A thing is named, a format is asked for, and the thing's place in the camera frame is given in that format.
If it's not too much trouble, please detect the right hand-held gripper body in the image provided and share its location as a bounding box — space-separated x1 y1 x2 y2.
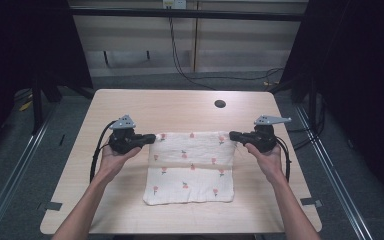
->
245 114 293 154

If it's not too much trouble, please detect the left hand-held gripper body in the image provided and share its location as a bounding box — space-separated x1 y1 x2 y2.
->
107 114 145 155

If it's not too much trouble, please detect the cream cloth with pink flowers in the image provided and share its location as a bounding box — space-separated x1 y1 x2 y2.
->
142 130 239 206

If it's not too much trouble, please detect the person's right hand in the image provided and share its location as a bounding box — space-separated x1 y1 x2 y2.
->
244 142 286 184

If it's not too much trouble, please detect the person's left hand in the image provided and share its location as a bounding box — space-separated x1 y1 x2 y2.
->
97 145 143 184

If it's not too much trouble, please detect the grey tape strip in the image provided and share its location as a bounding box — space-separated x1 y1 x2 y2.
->
37 201 64 212
300 197 324 208

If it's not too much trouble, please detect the yellow floor tape piece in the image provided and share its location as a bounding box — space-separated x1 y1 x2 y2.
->
18 99 34 112

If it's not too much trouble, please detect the black curtain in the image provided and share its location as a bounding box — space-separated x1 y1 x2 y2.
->
273 0 384 204
0 0 94 164

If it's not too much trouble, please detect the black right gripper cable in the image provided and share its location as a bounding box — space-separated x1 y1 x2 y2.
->
274 135 292 183

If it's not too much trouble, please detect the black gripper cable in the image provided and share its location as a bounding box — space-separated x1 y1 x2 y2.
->
89 119 118 184
274 135 292 183

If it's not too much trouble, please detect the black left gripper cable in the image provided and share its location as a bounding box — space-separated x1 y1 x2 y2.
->
89 119 118 184

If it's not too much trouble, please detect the bundle of black floor cables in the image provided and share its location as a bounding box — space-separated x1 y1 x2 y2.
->
286 94 328 152

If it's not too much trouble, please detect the black floor cable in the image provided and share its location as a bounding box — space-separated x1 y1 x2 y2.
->
179 67 285 83

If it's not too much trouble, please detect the metal floor rail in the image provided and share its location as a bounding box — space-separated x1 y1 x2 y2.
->
0 99 59 240
294 103 376 240

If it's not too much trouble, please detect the black hanging wall cable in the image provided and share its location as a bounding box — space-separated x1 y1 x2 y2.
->
168 16 218 91

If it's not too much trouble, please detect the black metal stand post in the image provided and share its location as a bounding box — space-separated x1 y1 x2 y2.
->
31 75 45 136

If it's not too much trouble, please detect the black horizontal frame bar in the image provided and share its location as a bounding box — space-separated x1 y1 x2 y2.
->
69 7 307 22

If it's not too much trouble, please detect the white wall outlet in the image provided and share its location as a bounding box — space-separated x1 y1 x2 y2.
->
162 0 188 10

